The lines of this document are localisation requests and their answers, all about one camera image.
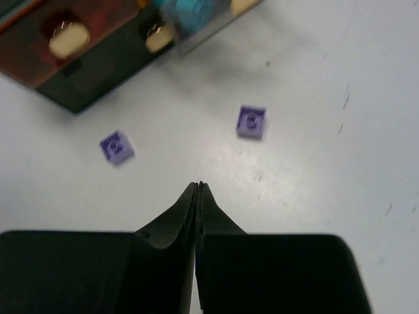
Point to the teal orange drawer cabinet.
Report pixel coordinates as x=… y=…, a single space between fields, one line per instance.
x=75 y=51

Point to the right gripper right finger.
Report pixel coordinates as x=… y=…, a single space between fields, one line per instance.
x=238 y=272

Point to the large teal lego brick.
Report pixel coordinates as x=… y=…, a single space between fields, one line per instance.
x=192 y=15

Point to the clear drawer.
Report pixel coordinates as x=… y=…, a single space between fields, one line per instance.
x=224 y=13

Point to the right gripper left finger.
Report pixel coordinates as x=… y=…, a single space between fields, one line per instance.
x=146 y=271

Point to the purple lego brick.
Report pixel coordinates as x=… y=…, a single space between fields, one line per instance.
x=250 y=122
x=116 y=148

